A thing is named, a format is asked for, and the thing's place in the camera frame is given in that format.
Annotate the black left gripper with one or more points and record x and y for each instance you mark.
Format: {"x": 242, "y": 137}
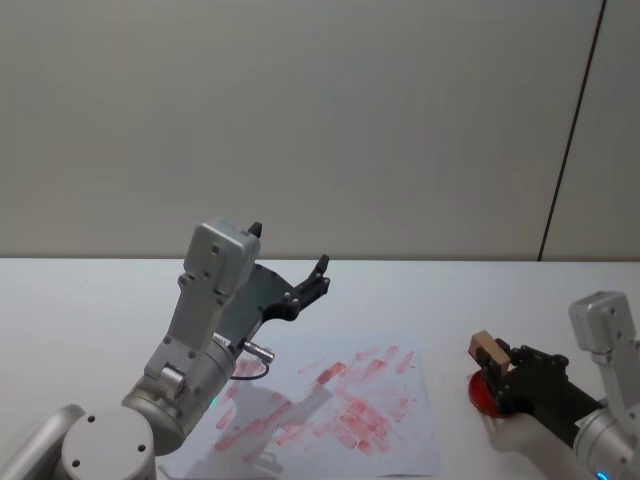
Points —
{"x": 260, "y": 295}

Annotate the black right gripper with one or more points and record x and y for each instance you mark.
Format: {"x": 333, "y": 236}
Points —
{"x": 547, "y": 385}

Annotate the wooden stamp block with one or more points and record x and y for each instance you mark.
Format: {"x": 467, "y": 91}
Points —
{"x": 492, "y": 350}

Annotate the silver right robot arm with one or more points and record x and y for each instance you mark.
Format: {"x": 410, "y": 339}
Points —
{"x": 612, "y": 345}

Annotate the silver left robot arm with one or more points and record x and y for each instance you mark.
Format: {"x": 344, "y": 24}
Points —
{"x": 200, "y": 310}

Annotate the round red ink pad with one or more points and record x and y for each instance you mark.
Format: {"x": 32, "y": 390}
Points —
{"x": 480, "y": 392}

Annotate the white paper with red marks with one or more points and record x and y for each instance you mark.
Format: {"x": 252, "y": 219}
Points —
{"x": 385, "y": 440}

